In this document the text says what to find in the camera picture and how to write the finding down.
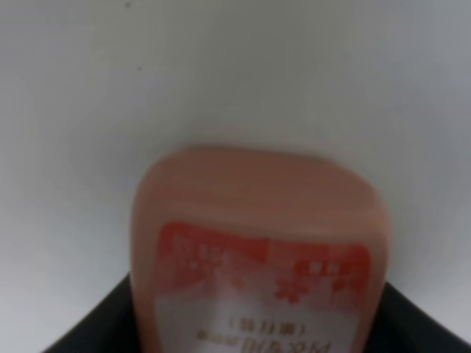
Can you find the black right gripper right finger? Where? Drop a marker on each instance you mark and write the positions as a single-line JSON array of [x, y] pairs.
[[400, 326]]

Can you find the pink lotion bottle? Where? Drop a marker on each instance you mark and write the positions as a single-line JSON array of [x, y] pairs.
[[253, 251]]

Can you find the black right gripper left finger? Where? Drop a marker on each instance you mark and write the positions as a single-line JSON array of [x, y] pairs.
[[109, 328]]

